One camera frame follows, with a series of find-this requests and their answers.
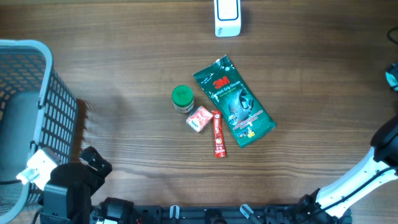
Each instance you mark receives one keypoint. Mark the green 3M gloves packet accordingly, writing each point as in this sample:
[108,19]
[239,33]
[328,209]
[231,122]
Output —
[247,119]

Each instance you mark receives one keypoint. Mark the white barcode scanner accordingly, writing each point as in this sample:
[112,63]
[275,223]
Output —
[227,18]

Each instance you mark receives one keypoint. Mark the green lid Knorr jar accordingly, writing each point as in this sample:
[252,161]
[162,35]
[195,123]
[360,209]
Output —
[183,98]

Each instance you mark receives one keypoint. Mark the red stick packet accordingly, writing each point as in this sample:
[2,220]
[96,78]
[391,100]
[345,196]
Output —
[220,150]

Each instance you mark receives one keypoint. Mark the light blue wipes packet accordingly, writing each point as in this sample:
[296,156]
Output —
[391,76]

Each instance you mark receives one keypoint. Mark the grey plastic mesh basket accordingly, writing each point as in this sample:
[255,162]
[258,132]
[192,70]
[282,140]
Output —
[37,110]

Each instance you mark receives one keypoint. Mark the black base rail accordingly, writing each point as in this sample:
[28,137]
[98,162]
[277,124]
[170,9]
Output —
[200,215]

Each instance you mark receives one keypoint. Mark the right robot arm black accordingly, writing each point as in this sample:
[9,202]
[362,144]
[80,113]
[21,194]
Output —
[378,167]

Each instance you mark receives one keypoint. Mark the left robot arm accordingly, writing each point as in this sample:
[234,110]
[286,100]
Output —
[67,195]

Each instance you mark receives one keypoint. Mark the small red white packet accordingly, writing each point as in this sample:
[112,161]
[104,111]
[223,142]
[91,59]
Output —
[199,118]

